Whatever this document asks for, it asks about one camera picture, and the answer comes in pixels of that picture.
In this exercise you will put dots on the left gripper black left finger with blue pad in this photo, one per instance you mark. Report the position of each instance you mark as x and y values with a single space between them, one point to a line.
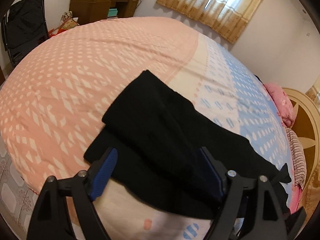
51 219

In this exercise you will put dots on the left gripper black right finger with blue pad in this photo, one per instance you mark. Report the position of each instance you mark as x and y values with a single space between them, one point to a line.
250 208

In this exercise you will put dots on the black pants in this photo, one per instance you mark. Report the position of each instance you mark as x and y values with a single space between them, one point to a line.
158 135

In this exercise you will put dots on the striped pillow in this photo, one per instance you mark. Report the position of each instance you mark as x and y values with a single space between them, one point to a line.
298 158

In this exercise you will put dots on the cream and brown headboard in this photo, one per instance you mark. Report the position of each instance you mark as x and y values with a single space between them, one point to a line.
306 127

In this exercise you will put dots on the pink floral pillow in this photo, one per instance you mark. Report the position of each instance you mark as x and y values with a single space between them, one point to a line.
282 103

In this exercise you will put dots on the pink blue patterned bedspread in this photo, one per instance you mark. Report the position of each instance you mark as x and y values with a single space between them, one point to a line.
53 101

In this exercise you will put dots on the black folding chair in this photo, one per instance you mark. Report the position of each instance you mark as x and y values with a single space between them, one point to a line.
23 28

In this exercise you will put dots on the red and gold bag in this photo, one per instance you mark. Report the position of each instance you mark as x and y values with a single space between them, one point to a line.
67 22

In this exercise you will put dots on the teal box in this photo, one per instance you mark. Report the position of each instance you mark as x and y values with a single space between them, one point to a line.
113 12

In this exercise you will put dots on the beige patterned curtain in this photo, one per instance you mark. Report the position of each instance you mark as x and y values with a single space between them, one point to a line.
228 18

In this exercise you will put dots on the dark brown wooden desk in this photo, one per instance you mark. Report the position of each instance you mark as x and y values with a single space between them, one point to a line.
89 11

